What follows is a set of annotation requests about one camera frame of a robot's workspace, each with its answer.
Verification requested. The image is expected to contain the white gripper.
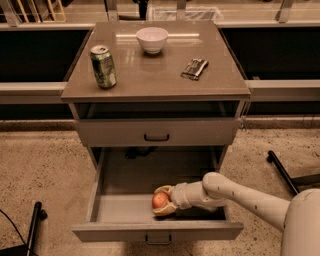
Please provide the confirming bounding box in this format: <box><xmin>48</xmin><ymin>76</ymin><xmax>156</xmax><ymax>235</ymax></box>
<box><xmin>153</xmin><ymin>183</ymin><xmax>191</xmax><ymax>216</ymax></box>

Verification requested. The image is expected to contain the red orange apple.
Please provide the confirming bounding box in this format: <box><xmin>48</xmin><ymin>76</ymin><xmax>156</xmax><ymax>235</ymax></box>
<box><xmin>152</xmin><ymin>192</ymin><xmax>169</xmax><ymax>209</ymax></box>

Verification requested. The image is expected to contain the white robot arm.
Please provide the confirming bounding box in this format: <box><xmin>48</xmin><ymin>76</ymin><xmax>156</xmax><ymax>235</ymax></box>
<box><xmin>152</xmin><ymin>172</ymin><xmax>320</xmax><ymax>256</ymax></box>

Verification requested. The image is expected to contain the open middle drawer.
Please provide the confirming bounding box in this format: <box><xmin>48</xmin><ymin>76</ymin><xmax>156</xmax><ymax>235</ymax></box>
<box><xmin>73</xmin><ymin>147</ymin><xmax>243</xmax><ymax>245</ymax></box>

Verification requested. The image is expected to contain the closed top drawer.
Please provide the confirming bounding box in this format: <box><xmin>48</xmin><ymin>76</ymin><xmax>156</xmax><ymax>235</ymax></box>
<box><xmin>75</xmin><ymin>118</ymin><xmax>240</xmax><ymax>147</ymax></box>

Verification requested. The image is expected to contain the grey drawer cabinet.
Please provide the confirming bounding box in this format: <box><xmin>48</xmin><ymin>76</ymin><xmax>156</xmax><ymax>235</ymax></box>
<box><xmin>62</xmin><ymin>21</ymin><xmax>250</xmax><ymax>167</ymax></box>

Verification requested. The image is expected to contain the black stand leg right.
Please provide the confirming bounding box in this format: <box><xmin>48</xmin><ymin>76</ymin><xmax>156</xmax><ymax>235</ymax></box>
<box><xmin>266</xmin><ymin>150</ymin><xmax>320</xmax><ymax>195</ymax></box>

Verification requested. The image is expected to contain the black stand leg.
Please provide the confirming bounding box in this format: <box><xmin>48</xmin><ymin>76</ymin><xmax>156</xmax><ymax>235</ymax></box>
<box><xmin>0</xmin><ymin>201</ymin><xmax>48</xmax><ymax>256</ymax></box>
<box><xmin>266</xmin><ymin>150</ymin><xmax>320</xmax><ymax>195</ymax></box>

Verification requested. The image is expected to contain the black stand leg left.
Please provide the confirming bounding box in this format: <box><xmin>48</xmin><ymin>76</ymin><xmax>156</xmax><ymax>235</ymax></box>
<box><xmin>0</xmin><ymin>201</ymin><xmax>48</xmax><ymax>256</ymax></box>

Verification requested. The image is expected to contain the dark snack packet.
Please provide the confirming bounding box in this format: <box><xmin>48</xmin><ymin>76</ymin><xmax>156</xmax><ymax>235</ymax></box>
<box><xmin>181</xmin><ymin>59</ymin><xmax>209</xmax><ymax>81</ymax></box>

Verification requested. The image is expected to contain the green soda can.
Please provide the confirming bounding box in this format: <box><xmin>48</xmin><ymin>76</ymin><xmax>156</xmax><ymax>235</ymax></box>
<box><xmin>90</xmin><ymin>45</ymin><xmax>117</xmax><ymax>89</ymax></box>

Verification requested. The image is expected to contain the white bowl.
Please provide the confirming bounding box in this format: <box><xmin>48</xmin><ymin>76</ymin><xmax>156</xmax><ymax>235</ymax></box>
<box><xmin>136</xmin><ymin>27</ymin><xmax>168</xmax><ymax>54</ymax></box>

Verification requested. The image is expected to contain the wooden chair background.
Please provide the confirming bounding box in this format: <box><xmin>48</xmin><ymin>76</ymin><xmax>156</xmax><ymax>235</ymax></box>
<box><xmin>14</xmin><ymin>0</ymin><xmax>67</xmax><ymax>23</ymax></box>

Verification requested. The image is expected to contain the black floor cable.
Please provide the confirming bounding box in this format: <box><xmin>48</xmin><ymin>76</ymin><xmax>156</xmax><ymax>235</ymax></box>
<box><xmin>0</xmin><ymin>208</ymin><xmax>28</xmax><ymax>246</ymax></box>

